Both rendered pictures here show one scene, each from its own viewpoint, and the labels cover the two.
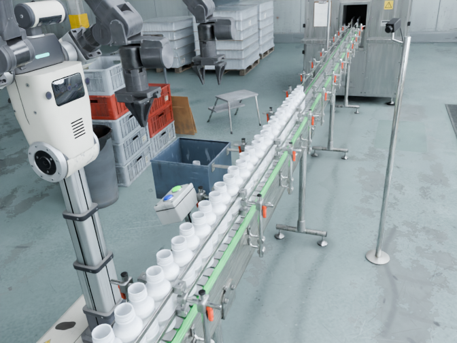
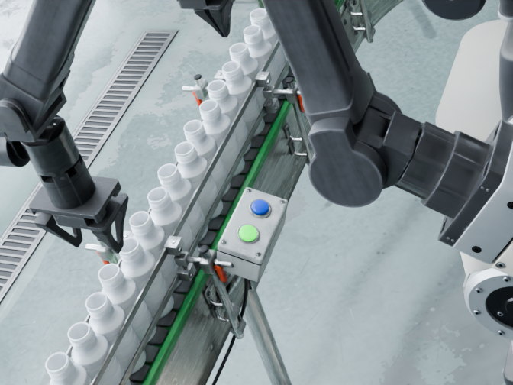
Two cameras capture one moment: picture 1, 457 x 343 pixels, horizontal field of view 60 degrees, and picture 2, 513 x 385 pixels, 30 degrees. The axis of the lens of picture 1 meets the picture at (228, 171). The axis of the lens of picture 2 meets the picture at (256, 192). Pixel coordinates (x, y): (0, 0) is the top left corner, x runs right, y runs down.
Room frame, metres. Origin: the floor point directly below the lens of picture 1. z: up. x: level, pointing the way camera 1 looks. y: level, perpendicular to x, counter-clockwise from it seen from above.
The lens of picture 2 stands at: (2.29, 0.44, 2.23)
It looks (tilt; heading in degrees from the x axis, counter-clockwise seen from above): 42 degrees down; 191
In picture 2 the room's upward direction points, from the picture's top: 19 degrees counter-clockwise
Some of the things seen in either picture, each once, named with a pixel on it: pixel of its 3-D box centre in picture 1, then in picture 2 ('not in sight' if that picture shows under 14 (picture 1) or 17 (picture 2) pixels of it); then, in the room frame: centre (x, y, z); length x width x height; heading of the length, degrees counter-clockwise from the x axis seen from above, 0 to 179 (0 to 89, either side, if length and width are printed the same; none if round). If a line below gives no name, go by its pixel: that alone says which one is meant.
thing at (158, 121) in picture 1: (146, 118); not in sight; (4.36, 0.90, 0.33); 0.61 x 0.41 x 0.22; 161
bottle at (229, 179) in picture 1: (230, 198); (154, 250); (1.13, 0.00, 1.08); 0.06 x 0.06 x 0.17
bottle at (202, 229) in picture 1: (200, 239); (204, 158); (0.91, 0.09, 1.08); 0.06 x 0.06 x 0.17
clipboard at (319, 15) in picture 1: (322, 13); not in sight; (5.62, -1.38, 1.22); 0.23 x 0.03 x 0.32; 68
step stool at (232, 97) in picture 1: (232, 108); not in sight; (4.94, -0.11, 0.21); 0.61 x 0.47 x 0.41; 31
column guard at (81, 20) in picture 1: (82, 37); not in sight; (10.91, 3.57, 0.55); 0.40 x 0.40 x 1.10; 68
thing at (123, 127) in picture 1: (114, 120); not in sight; (3.67, 1.07, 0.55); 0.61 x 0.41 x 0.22; 165
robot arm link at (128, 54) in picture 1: (134, 56); not in sight; (0.99, 0.21, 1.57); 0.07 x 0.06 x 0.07; 70
